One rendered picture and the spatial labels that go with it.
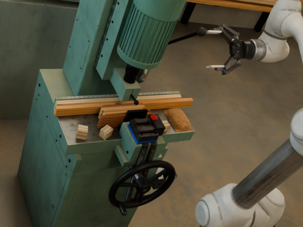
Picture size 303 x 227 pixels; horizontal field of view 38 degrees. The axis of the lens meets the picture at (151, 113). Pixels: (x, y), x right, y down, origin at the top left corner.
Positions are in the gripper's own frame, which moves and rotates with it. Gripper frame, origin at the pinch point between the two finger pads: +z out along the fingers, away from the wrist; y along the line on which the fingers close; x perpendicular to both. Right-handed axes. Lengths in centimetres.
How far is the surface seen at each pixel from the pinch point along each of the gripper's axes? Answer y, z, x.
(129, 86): -11.7, 24.7, -21.5
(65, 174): -46, 46, -47
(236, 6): 73, -179, -175
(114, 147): -36, 30, -29
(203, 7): 87, -186, -233
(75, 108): -19, 44, -33
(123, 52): 0.4, 31.6, -11.5
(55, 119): -22, 51, -37
